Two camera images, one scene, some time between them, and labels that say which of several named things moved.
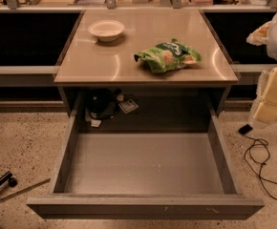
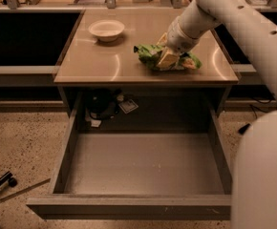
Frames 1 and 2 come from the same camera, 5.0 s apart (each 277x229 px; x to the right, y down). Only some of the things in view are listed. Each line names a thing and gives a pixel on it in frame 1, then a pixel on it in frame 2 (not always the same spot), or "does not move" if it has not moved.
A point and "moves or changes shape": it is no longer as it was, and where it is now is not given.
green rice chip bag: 168,56 moves or changes shape
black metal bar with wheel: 6,177 does not move
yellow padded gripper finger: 260,36 → 162,40
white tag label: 128,106 does not move
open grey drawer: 144,175 does not move
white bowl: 106,30 does not move
